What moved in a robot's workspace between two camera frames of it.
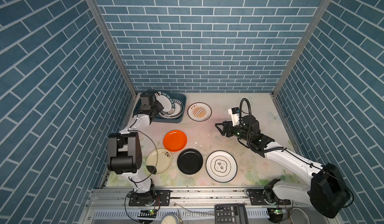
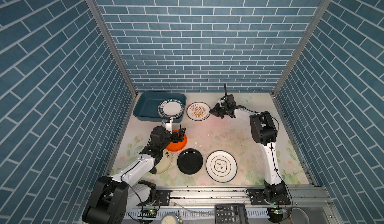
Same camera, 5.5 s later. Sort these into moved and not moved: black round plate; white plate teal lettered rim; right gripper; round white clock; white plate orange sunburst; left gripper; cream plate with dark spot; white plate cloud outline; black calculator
Moved: left gripper; white plate teal lettered rim; right gripper
Not moved: white plate cloud outline; cream plate with dark spot; black calculator; black round plate; round white clock; white plate orange sunburst
